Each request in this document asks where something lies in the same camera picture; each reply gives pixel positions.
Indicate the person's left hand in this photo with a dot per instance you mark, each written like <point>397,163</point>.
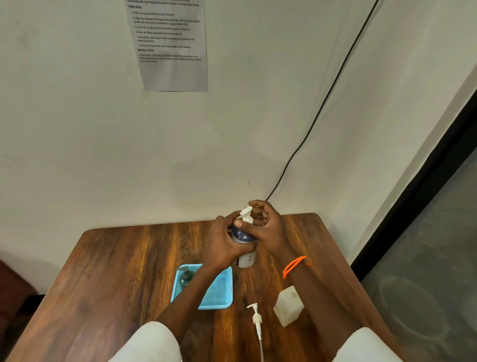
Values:
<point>221,248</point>

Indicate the person's right hand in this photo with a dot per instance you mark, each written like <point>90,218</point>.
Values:
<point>272,231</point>

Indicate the small navy white pump bottle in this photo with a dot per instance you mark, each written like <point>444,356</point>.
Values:
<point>246,259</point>

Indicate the white pump head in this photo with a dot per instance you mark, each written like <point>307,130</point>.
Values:
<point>246,215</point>
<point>257,320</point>

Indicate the dark teal pump head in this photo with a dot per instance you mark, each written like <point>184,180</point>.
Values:
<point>183,269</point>

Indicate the small teal translucent bottle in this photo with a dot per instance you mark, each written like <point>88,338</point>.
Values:
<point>185,281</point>

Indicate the large yellow soap bottle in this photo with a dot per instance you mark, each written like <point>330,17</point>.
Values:
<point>288,307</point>

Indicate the person's right forearm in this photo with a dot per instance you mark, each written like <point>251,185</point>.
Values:
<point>328,307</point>

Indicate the person's left forearm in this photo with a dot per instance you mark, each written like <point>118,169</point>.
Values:
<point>186,304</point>

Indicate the person's left white sleeve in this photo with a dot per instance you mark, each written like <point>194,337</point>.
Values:
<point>147,345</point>

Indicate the person's white sleeve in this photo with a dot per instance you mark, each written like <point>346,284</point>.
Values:
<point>367,347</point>
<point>147,345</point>

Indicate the person's right white sleeve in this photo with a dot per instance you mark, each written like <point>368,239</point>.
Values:
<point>367,347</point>

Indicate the blue plastic mesh basket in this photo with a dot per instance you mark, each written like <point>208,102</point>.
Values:
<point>220,294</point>

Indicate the printed paper sheet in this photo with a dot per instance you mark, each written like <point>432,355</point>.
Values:
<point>175,71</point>

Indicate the maroon upholstered seat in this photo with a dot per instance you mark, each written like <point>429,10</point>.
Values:
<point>15,294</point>

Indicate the black door frame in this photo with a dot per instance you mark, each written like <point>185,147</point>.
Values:
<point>413,190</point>

